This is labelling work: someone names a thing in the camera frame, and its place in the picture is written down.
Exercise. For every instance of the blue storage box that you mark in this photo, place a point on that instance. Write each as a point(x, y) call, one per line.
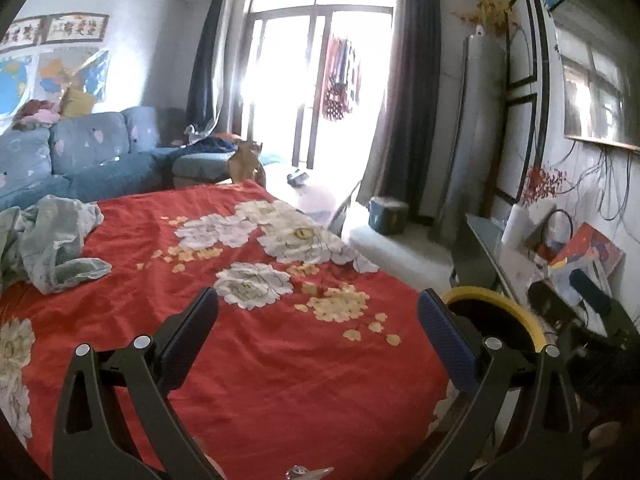
point(389, 216)

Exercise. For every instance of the pile of red clothes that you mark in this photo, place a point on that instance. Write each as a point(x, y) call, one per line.
point(35, 112)

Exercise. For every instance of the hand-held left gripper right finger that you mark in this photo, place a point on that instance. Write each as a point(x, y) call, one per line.
point(447, 340)

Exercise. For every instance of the orange red book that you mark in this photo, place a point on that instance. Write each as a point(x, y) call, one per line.
point(595, 250)

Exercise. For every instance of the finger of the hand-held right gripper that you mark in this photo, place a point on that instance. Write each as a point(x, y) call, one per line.
point(592, 292)
point(552, 300)

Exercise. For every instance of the white paper roll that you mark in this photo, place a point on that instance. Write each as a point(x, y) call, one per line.
point(515, 225)

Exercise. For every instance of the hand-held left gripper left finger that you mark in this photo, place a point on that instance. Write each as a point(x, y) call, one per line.
point(187, 340)

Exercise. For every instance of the dark blue curtain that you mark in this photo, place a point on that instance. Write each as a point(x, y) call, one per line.
point(205, 60)

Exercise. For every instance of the red floral blanket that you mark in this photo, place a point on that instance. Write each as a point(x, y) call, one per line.
point(300, 385)

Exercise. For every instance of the yellow bin with black liner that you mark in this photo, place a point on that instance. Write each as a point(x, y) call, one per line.
point(480, 315)

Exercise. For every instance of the clear plastic piece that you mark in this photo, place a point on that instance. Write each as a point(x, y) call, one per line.
point(305, 472)

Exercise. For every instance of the glass topped television cabinet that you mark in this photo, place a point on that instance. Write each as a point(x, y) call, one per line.
point(485, 255)

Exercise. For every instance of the grey curtain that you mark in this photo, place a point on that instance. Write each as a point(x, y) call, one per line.
point(415, 85)

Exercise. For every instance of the yellow pillow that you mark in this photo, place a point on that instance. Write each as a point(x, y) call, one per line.
point(77, 103)

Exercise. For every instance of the small dark blue item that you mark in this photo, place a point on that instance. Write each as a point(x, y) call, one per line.
point(297, 178)

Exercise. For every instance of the grey standing air conditioner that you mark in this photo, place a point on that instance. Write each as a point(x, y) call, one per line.
point(475, 125)

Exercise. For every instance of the world map poster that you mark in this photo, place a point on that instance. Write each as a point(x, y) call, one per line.
point(15, 85)

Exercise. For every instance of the wooden coffee table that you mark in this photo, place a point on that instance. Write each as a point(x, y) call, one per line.
point(320, 200)

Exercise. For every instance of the blue patterned sofa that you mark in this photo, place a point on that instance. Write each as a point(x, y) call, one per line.
point(85, 145)

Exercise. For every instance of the yellow artificial flowers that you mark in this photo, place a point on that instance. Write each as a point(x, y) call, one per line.
point(487, 12)

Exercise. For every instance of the country map poster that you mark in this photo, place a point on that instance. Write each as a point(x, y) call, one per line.
point(70, 72)

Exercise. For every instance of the grey-green crumpled cloth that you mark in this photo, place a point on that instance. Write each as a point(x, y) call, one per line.
point(50, 240)

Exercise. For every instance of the red berry branch decoration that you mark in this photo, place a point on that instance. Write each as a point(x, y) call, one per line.
point(542, 185)

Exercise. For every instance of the brown framed glass door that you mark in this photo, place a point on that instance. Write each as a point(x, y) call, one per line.
point(320, 7)

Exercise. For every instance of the hanging laundry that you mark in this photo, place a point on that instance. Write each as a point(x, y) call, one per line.
point(342, 80)

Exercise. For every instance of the brown paper bag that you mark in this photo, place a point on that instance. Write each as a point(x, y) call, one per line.
point(245, 165)

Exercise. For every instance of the framed calligraphy scroll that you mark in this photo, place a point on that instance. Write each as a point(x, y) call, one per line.
point(77, 27)
point(22, 32)

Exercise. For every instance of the dark blue clothing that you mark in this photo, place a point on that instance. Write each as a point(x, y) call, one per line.
point(215, 144)

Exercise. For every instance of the wall mounted television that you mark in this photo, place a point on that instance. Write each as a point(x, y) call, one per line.
point(595, 85)

